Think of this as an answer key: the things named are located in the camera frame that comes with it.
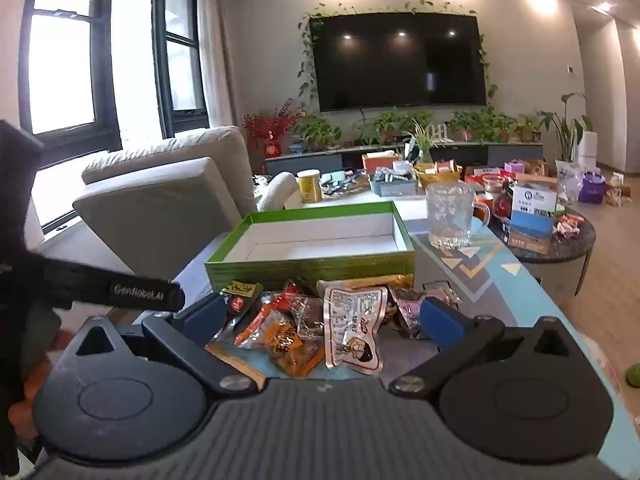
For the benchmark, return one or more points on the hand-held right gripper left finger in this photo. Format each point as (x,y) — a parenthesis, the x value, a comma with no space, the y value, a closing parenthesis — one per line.
(205,316)

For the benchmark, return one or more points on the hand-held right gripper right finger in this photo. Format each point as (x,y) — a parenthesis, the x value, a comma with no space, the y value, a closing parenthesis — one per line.
(442,322)

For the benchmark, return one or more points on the pink label dark snack packet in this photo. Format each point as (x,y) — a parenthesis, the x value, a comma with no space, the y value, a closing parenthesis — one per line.
(406,310)

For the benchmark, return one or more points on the green cardboard box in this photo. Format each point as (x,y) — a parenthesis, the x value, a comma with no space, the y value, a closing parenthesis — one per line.
(350,267)

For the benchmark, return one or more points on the black yellow snack packet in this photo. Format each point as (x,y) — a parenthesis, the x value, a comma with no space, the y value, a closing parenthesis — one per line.
(243,290)

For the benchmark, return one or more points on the brown stick snack packet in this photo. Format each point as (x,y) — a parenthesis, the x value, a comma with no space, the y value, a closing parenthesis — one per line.
(235,363)

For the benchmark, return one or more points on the silver cartoon face snack packet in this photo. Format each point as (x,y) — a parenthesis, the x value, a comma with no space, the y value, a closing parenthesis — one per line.
(350,325)

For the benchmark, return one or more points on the red clear snack packet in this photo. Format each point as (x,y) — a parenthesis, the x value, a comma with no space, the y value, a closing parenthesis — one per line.
(300,310)

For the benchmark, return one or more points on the beige sofa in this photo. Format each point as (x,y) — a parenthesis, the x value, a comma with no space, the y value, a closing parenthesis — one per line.
(165,200)

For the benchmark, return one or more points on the clear glass mug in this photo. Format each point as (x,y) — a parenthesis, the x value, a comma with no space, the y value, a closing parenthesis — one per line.
(450,215)

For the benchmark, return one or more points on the orange mug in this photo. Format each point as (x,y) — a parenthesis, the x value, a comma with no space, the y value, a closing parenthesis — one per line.
(482,208)

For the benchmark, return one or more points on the dark round coffee table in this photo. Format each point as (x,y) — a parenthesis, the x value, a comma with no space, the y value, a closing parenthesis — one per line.
(565,270)

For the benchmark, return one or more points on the blue white carton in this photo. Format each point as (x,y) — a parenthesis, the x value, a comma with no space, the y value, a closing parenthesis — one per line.
(532,220)

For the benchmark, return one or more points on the grey blue basket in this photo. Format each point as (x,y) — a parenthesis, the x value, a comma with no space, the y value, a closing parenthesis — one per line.
(395,187)

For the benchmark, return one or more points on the yellow woven basket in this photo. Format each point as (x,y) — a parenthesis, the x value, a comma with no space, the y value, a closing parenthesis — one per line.
(440,179)

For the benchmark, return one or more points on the white round table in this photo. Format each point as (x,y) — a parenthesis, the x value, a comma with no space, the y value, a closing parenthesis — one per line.
(350,200)

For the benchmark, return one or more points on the red candy packets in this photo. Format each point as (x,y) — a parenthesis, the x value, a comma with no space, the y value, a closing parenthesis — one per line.
(570,225)

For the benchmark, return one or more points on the yellow can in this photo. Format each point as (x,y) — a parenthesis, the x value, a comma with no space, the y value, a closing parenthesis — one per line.
(310,187)

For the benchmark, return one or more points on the orange box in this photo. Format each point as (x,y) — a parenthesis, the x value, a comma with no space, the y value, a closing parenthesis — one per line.
(380,164)

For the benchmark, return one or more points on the pink gift box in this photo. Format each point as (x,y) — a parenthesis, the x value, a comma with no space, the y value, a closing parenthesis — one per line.
(515,166)

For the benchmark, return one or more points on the spider plant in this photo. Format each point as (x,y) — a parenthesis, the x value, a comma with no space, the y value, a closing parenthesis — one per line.
(422,142)

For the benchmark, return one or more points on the white plastic bag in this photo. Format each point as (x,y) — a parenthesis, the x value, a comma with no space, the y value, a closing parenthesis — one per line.
(569,180)

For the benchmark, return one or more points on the grey television cabinet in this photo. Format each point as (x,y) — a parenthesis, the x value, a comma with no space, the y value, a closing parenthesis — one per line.
(320,162)

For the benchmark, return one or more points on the green round object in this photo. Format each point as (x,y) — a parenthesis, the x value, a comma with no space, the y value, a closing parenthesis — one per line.
(634,376)

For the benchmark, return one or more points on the purple gift bag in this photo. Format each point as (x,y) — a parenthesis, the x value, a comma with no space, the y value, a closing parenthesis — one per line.
(592,190)

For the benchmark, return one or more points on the red flower arrangement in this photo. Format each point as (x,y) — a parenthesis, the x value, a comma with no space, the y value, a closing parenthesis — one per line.
(270,125)

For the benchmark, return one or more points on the green potted plant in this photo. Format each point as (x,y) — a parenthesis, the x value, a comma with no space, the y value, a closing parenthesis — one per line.
(395,125)
(527,130)
(317,132)
(480,122)

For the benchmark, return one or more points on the tall leafy potted plant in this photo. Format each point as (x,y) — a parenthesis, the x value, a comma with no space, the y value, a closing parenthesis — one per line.
(565,135)

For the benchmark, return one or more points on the white air purifier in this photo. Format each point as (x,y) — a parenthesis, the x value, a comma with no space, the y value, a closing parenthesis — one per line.
(589,150)

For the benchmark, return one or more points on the black framed window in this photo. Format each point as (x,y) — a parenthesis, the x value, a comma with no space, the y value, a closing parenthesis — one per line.
(160,60)
(102,60)

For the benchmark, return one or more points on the beige curtain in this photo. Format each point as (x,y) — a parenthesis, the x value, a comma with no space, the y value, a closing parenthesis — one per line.
(215,60)

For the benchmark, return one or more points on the wall television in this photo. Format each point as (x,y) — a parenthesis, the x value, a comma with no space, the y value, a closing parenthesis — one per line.
(400,60)

